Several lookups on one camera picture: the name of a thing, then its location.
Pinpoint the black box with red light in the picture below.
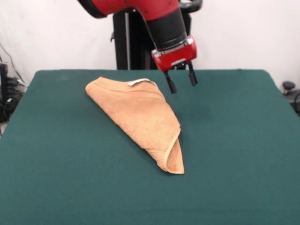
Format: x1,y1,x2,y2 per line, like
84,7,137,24
0,62,9,99

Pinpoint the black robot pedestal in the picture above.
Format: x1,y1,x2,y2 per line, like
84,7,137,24
110,0,203,70

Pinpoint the black cable bundle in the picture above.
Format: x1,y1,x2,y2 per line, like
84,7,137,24
6,77,27,95

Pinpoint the black bag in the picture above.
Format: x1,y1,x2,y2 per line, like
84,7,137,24
0,96,19,123

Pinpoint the grey cable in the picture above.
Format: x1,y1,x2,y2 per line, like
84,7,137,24
0,43,26,85

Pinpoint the black office chair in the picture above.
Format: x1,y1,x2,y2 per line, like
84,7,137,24
282,81,300,117

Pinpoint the dark green tablecloth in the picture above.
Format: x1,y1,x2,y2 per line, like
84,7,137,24
0,69,300,225

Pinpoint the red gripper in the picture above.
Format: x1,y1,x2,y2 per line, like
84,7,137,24
151,37,198,95

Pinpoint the orange terry towel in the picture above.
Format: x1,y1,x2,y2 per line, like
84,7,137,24
85,76,186,175

